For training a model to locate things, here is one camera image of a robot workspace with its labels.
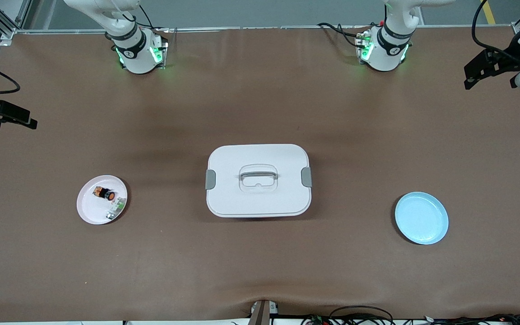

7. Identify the green white switch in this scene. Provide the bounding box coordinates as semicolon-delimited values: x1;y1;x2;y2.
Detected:
106;197;128;222

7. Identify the white lidded storage box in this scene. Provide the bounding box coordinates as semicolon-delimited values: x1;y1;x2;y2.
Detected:
205;144;313;218

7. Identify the brown table mat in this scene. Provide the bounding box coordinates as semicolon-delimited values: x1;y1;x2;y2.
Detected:
0;26;520;323

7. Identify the pink round plate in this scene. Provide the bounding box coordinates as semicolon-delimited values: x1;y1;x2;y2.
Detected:
76;175;129;226

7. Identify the metal table edge bracket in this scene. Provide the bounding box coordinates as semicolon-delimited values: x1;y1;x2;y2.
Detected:
250;299;279;325

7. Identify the silver table edge rail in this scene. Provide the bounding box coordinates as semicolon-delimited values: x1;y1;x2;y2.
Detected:
14;25;515;36

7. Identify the black arm base cable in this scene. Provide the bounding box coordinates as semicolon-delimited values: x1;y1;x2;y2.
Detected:
317;23;364;48

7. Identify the orange black push-button switch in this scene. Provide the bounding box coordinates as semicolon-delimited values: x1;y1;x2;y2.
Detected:
94;185;116;202

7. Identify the black cable bundle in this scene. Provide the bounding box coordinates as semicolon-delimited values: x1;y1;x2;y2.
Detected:
301;306;520;325

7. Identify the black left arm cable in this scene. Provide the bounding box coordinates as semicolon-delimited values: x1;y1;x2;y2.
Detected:
472;0;520;62

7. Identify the light blue round plate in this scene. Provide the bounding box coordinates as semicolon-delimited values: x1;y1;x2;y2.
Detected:
395;191;449;246

